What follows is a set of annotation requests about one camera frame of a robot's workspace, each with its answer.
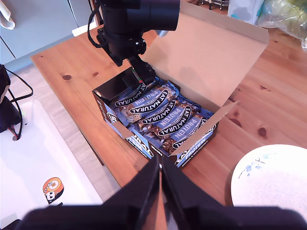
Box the blue black snackbar carton box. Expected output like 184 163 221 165
92 1 270 169

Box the blue protein snack bar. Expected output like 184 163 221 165
134 98 185 127
119 87 179 120
112 82 156 113
143 105 201 139
158 115 214 155

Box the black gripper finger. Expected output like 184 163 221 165
131 67 151 85
163 161 226 214
103 157 161 214
140 64 158 83

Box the clear bag of green sponges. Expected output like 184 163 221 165
255 0 307 50

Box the black cable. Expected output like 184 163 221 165
4 68 34 104
87 3 107 48

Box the white plate blue flower print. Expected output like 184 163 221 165
230 144 307 208

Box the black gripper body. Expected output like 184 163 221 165
106 34 151 70

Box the grey cupboard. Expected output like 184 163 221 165
0 0 96 70

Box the white cloud print tissue box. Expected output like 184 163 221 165
227 0 265 25

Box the metal wire utensil holder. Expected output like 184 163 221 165
201 0 231 12

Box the white desk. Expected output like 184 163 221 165
0 100 104 230

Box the white towel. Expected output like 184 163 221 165
0 0 16 31

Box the orange and black sticker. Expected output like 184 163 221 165
42 176 65 206

